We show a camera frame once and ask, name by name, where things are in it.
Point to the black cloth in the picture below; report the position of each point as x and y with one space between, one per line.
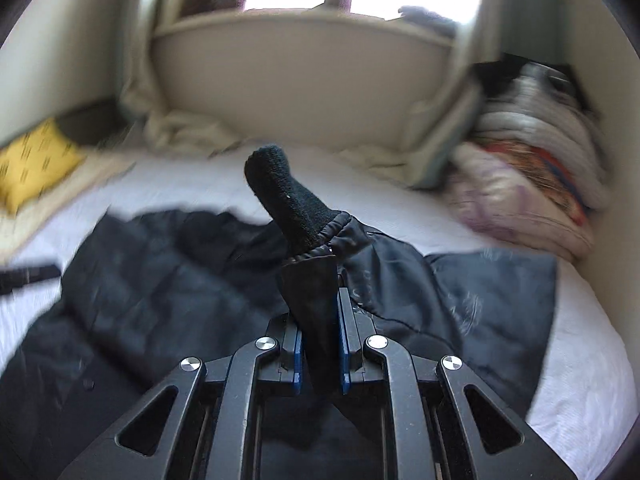
500 72

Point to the purple floral quilt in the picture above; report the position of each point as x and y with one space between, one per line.
500 205

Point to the yellow patterned pillow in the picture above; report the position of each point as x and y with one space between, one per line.
35 160

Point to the white quilted bed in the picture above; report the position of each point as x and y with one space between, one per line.
575 360

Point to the purple knitted cloth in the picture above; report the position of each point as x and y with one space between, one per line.
427 19

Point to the cream textured towel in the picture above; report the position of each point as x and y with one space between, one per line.
65 200

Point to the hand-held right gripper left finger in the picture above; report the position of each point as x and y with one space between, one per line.
298 360

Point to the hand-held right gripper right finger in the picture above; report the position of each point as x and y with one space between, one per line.
344 340

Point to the stack of folded blankets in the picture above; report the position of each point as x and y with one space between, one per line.
540 125

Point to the orange patterned blanket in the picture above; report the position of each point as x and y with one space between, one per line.
530 160

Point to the white windowsill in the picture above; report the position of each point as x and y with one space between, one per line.
300 20

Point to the black padded jacket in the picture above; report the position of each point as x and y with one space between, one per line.
175 285

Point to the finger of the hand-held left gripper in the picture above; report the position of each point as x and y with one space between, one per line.
27 278

